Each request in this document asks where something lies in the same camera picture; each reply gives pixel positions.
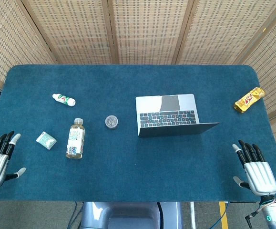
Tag blue-grey robot torso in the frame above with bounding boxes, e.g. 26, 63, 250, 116
80, 201, 184, 229

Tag small white green-label bottle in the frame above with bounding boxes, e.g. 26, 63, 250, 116
52, 93, 76, 107

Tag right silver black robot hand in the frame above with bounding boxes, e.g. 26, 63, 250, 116
232, 140, 276, 197

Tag yellow tea plastic bottle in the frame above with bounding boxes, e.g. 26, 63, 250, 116
66, 118, 86, 160

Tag bamboo folding screen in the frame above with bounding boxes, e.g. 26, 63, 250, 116
0, 0, 276, 174

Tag blue table mat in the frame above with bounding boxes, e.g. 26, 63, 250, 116
0, 64, 276, 203

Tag yellow snack packet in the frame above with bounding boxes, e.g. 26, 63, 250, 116
234, 87, 266, 114

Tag blue floor cable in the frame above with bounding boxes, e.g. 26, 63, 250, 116
70, 201, 84, 229

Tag silver laptop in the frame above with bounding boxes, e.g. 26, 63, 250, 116
135, 94, 220, 138

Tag clear jar of clips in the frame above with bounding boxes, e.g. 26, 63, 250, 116
104, 115, 119, 130

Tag green white tissue packet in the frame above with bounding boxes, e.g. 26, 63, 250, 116
35, 131, 58, 151

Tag yellow floor tape strip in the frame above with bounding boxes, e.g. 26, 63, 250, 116
218, 202, 229, 229

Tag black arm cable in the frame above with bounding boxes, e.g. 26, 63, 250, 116
245, 209, 265, 227

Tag white table leg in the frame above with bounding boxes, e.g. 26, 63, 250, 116
189, 202, 197, 229

